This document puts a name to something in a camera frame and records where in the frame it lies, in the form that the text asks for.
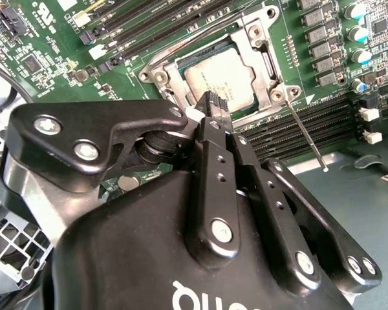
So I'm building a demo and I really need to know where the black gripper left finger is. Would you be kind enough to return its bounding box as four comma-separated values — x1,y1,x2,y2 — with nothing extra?
0,91,243,271

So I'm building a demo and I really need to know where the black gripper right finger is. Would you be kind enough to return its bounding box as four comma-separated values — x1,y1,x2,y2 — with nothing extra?
218,96,383,294

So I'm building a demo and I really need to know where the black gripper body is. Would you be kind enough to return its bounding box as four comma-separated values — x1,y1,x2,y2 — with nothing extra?
39,170,356,310

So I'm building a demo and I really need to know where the CPU with silver top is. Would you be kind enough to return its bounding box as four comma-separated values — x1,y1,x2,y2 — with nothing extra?
177,48,259,114

